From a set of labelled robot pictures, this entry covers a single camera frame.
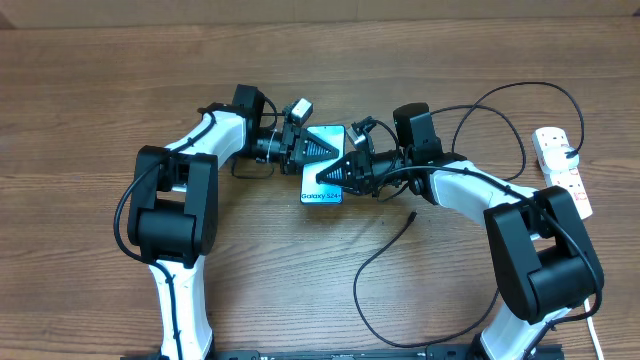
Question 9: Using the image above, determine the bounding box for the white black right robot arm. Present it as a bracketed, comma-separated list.
[316, 103, 604, 359]

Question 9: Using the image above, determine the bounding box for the blue Samsung Galaxy smartphone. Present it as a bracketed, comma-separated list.
[300, 125, 345, 205]

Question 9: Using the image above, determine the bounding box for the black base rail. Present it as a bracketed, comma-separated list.
[119, 343, 566, 360]

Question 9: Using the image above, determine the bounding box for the black charger cable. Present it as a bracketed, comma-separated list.
[352, 81, 586, 349]

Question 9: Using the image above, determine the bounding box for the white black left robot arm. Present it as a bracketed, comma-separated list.
[113, 85, 344, 359]

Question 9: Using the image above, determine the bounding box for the white charger plug adapter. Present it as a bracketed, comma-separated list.
[539, 146, 580, 174]

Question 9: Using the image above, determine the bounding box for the white power strip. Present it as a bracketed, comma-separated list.
[532, 127, 593, 219]

